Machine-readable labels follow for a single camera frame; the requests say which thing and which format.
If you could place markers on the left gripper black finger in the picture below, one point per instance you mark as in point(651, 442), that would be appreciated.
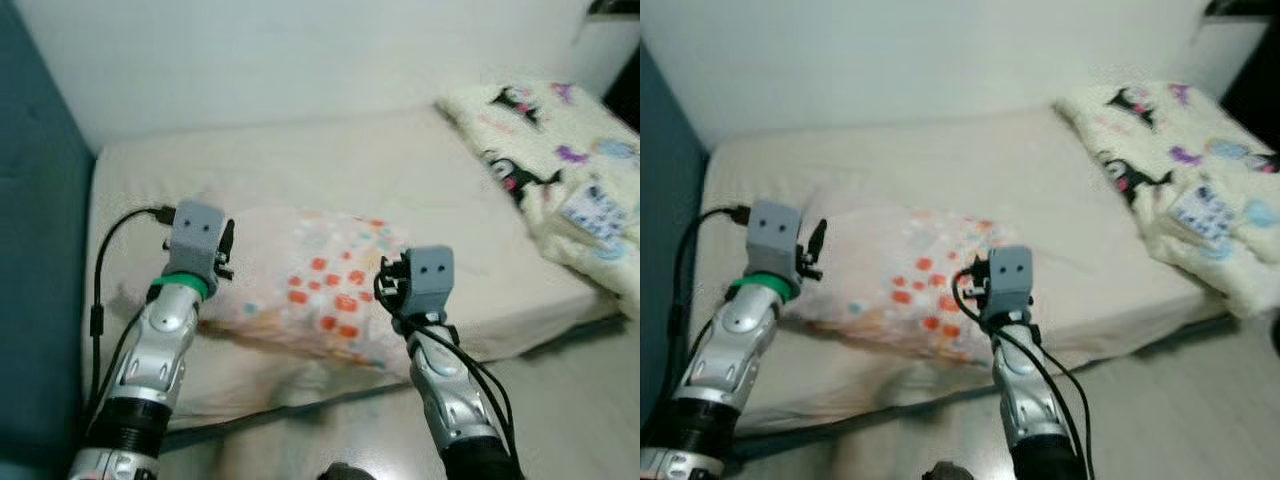
point(228, 238)
point(817, 238)

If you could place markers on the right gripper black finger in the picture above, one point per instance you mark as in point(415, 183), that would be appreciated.
point(965, 276)
point(385, 275)

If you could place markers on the pink patterned pillow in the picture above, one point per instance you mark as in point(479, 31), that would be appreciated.
point(320, 270)
point(900, 270)

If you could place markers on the cream cartoon print blanket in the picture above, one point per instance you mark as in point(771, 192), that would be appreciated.
point(1150, 160)
point(540, 150)

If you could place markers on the white book blue letters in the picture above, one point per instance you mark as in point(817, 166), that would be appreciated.
point(595, 212)
point(1205, 212)

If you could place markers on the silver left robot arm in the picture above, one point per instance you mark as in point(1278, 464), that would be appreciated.
point(165, 340)
point(735, 330)

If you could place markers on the mattress with beige sheet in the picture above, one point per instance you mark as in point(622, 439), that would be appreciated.
point(950, 180)
point(400, 180)

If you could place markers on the grey right robot leg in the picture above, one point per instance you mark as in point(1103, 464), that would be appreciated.
point(950, 472)
point(347, 472)

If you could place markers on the white cabinet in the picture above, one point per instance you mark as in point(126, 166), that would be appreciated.
point(610, 50)
point(1230, 55)

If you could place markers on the black shelf board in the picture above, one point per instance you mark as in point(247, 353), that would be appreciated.
point(615, 6)
point(1240, 6)

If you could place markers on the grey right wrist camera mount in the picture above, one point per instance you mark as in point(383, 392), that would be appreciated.
point(1010, 280)
point(432, 280)

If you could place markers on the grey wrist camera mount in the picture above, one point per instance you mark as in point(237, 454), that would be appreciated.
point(1010, 280)
point(195, 235)
point(432, 280)
point(772, 235)

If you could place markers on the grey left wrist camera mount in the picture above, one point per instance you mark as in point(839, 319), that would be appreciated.
point(772, 235)
point(195, 235)

